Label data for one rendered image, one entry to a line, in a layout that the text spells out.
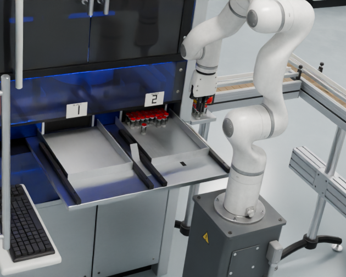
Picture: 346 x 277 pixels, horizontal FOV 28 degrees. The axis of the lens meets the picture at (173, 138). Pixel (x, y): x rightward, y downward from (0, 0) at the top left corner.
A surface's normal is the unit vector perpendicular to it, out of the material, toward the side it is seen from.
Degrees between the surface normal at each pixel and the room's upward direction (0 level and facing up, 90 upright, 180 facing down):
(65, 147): 0
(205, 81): 91
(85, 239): 90
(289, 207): 0
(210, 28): 53
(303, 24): 95
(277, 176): 0
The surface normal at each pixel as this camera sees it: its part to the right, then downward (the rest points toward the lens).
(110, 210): 0.47, 0.50
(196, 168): 0.12, -0.85
